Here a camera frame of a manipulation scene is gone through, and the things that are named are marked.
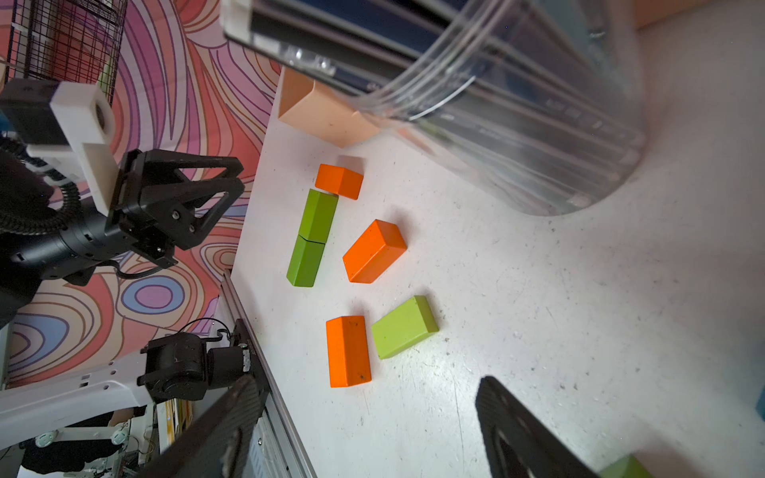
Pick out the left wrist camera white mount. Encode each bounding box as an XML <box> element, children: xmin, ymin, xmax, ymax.
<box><xmin>1</xmin><ymin>79</ymin><xmax>119</xmax><ymax>216</ymax></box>

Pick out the beige plastic file organizer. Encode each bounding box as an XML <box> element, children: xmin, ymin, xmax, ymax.
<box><xmin>278</xmin><ymin>68</ymin><xmax>381</xmax><ymax>149</ymax></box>

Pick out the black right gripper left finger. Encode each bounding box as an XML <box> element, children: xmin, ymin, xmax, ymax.
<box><xmin>139</xmin><ymin>376</ymin><xmax>265</xmax><ymax>478</ymax></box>

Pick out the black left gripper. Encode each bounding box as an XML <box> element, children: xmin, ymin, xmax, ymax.
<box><xmin>77</xmin><ymin>149</ymin><xmax>244</xmax><ymax>269</ymax></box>

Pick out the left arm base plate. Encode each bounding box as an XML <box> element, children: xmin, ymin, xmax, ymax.
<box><xmin>231</xmin><ymin>319</ymin><xmax>271</xmax><ymax>407</ymax></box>

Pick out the light green block centre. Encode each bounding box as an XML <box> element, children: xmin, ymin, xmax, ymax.
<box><xmin>372</xmin><ymin>296</ymin><xmax>439</xmax><ymax>360</ymax></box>

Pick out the orange block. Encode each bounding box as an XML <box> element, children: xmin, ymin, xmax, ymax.
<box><xmin>315</xmin><ymin>165</ymin><xmax>364</xmax><ymax>200</ymax></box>
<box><xmin>326</xmin><ymin>316</ymin><xmax>373</xmax><ymax>388</ymax></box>
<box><xmin>343</xmin><ymin>220</ymin><xmax>408</xmax><ymax>284</ymax></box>

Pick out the black wire basket left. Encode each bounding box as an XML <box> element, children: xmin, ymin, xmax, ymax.
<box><xmin>1</xmin><ymin>1</ymin><xmax>129</xmax><ymax>100</ymax></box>

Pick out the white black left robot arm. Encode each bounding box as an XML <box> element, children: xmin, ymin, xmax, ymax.
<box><xmin>1</xmin><ymin>149</ymin><xmax>253</xmax><ymax>447</ymax></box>

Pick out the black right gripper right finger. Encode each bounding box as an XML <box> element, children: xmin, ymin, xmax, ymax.
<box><xmin>475</xmin><ymin>376</ymin><xmax>597</xmax><ymax>478</ymax></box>

